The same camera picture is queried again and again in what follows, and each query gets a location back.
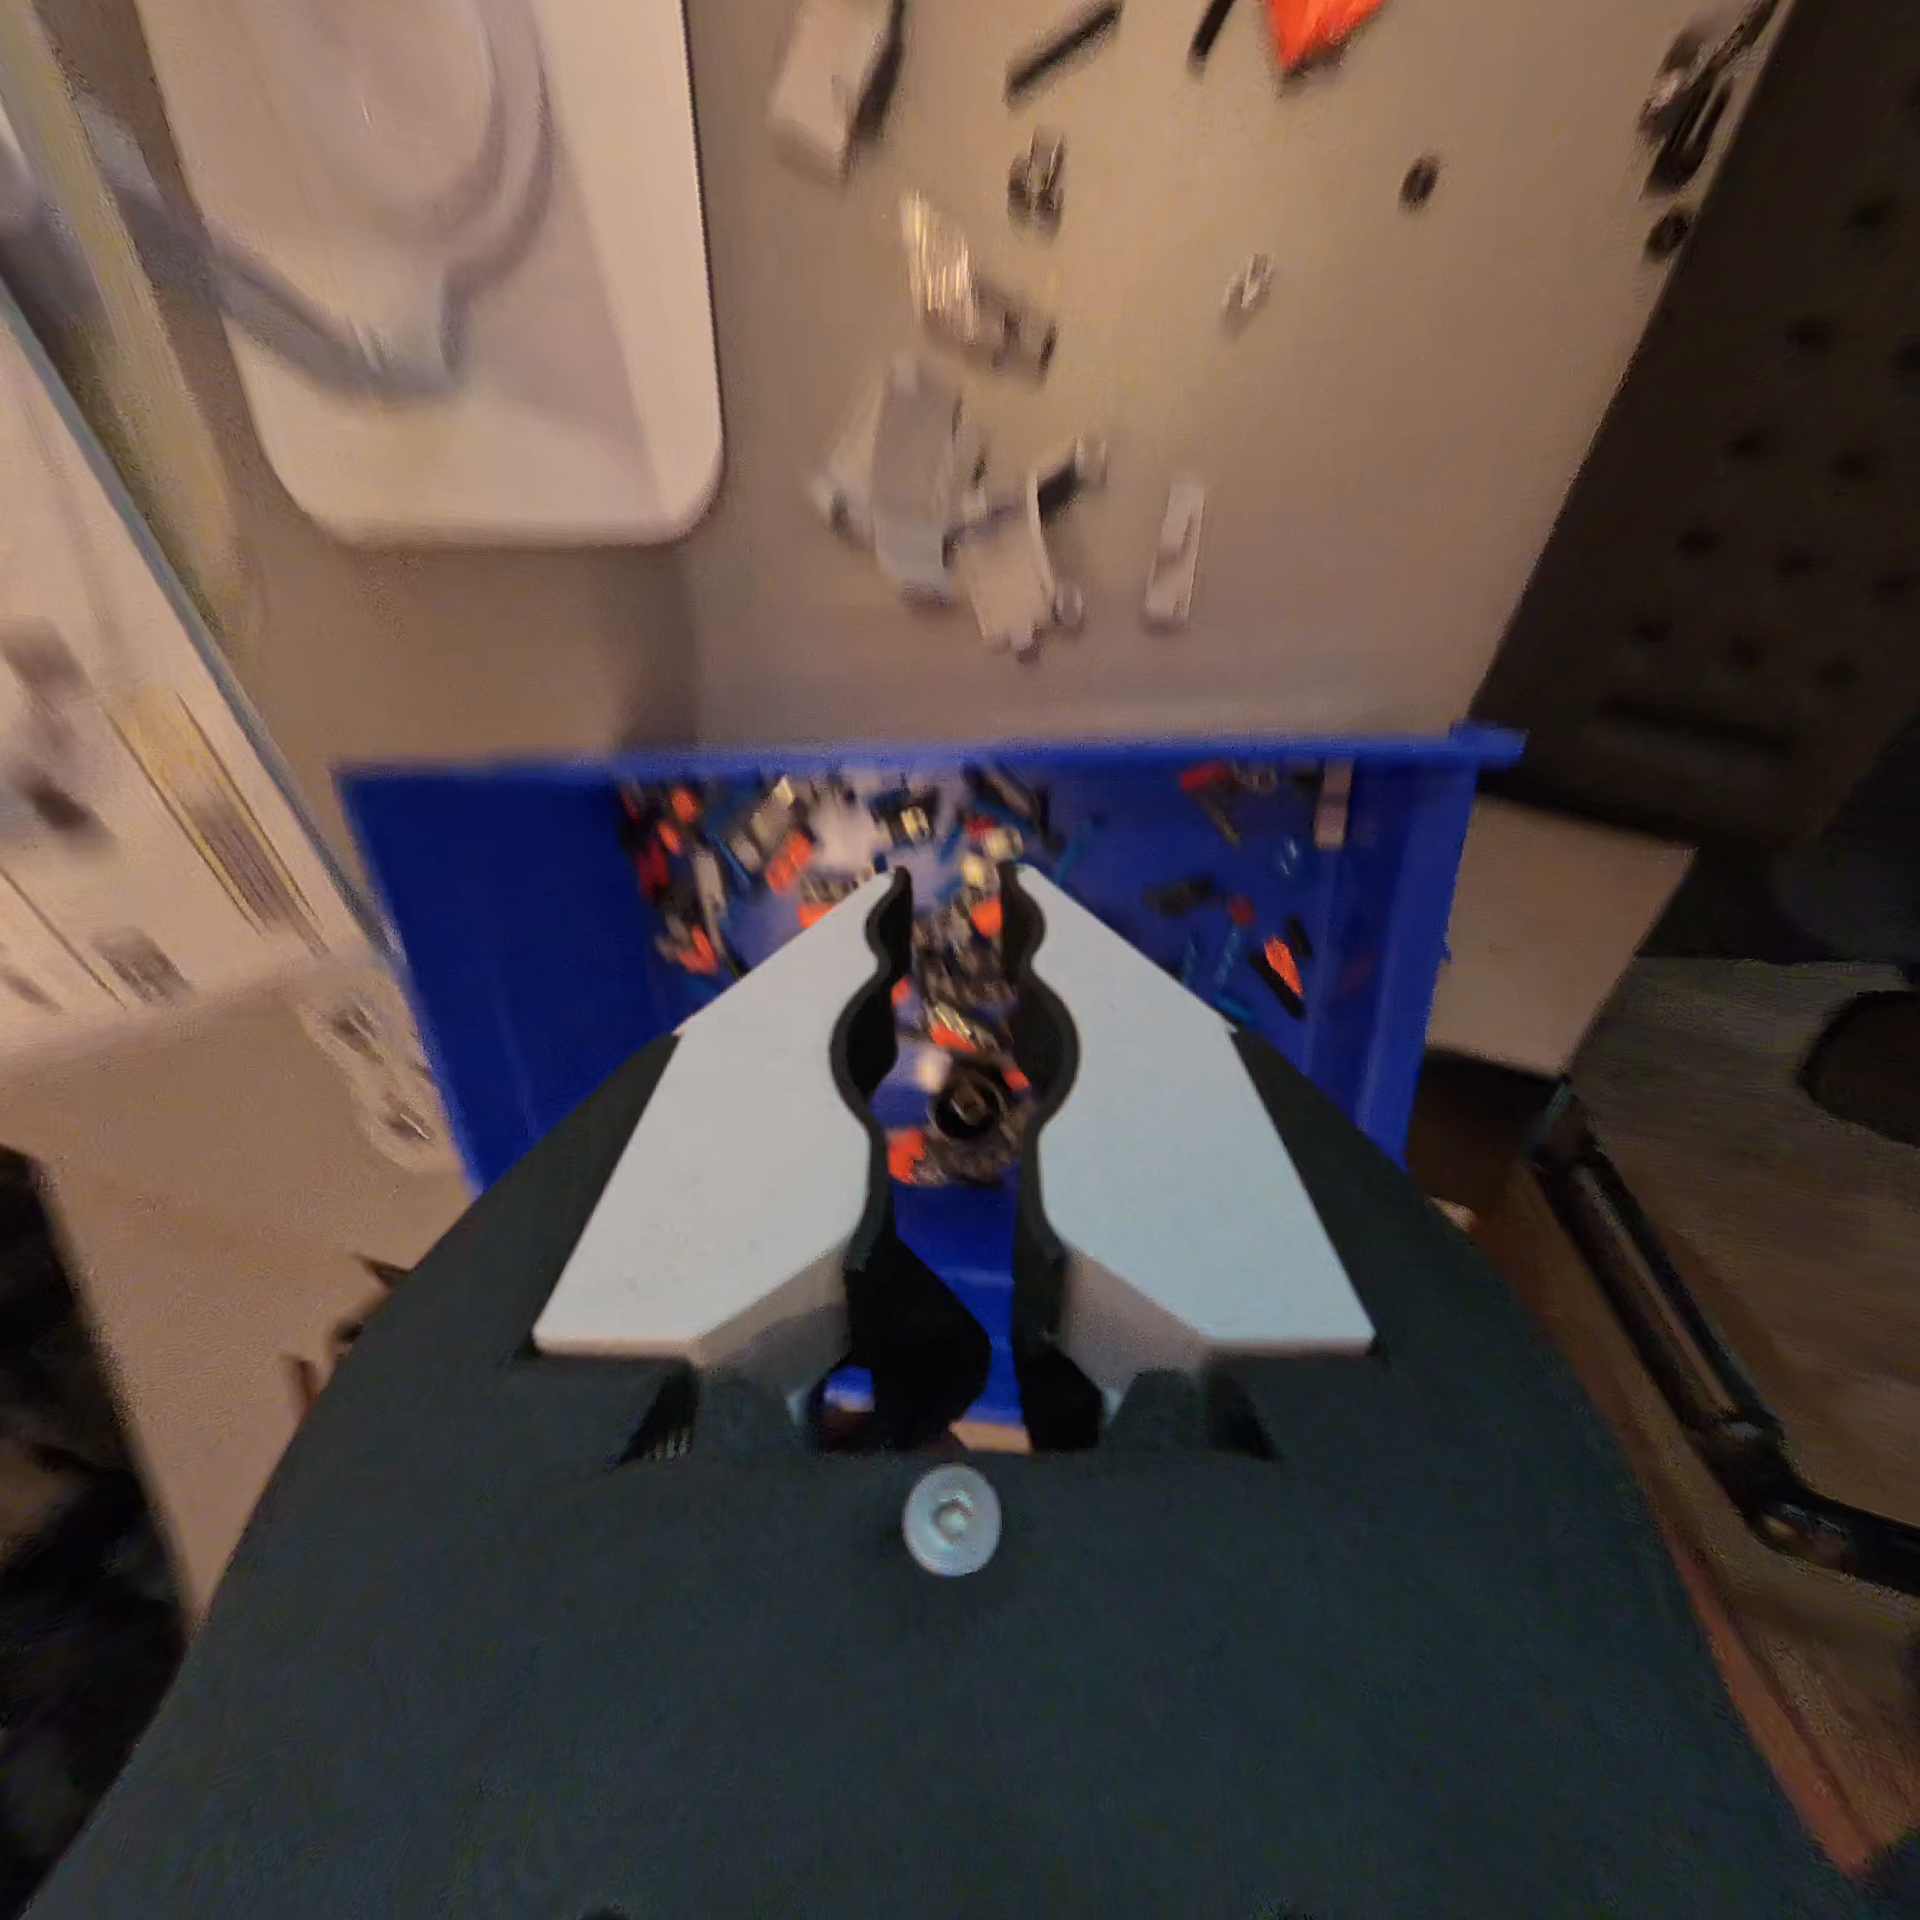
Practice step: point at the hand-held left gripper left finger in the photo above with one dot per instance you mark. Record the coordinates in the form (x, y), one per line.
(722, 1185)

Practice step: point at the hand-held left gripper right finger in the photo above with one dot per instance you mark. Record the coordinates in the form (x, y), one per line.
(1200, 1185)

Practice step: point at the pile of small building parts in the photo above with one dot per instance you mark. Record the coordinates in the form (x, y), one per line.
(751, 855)

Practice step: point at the blue tagged plastic bin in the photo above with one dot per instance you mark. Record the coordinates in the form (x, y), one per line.
(495, 932)

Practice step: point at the robot kit instruction booklet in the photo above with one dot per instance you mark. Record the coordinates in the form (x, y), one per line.
(120, 781)

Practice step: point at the narrow light grey panel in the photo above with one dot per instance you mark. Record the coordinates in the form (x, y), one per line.
(1176, 556)

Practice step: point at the pile of light grey panels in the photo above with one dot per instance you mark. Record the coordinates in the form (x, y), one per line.
(916, 480)

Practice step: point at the dark grey pin joiner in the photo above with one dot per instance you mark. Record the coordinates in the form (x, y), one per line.
(1020, 340)

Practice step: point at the small clear plastic bag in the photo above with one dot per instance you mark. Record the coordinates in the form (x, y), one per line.
(939, 271)

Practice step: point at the dark grey double connector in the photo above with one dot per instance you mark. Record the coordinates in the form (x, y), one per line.
(1036, 172)

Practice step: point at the black bush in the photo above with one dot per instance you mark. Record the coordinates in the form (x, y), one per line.
(1419, 181)

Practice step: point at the short black axle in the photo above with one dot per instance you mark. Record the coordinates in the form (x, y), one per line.
(1066, 44)

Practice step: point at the large orange wedge panel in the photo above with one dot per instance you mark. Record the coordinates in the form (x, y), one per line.
(1314, 29)

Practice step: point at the silver branched connector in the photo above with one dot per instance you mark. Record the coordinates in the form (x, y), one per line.
(1680, 107)

